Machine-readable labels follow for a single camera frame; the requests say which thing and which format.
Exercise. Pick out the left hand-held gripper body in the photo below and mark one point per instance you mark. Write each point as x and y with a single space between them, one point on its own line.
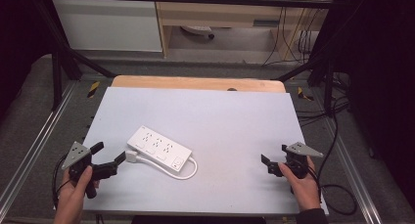
75 155

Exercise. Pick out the wooden desk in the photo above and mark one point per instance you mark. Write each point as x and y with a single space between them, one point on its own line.
221 15

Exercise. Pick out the person's left hand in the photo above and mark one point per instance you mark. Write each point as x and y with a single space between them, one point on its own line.
73 193

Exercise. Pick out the person's right hand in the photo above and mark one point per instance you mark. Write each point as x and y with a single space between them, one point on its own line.
303 188

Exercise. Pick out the white plug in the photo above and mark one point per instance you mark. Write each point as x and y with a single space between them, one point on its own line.
131 156

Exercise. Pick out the white cabinet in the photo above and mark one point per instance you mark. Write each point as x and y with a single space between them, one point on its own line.
107 22

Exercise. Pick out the wooden table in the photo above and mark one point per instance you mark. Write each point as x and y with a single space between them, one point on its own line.
195 82

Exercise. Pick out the grey device under desk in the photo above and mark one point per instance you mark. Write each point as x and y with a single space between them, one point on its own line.
198 30

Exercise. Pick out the black curtain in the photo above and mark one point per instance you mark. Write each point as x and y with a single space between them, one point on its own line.
378 87

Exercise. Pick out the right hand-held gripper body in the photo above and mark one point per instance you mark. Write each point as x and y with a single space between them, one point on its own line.
298 157

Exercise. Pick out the white power strip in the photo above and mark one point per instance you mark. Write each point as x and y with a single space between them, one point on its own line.
160 147

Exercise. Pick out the aluminium floor rail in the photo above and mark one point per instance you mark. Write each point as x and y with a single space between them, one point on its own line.
36 142
350 165

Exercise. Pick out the person's dark clothing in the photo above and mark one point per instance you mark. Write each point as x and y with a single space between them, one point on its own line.
199 220

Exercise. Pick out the white table mat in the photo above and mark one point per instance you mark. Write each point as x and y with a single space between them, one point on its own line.
228 136

